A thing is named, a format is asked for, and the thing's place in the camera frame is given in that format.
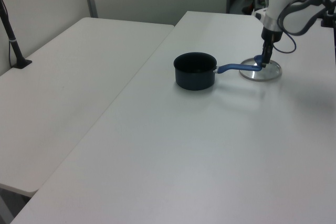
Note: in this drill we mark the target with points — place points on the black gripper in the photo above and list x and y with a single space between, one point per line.
271 36

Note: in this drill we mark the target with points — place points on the glass lid with blue knob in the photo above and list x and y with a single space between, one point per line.
270 74

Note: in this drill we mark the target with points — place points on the black camera stand pole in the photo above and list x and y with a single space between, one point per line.
14 48

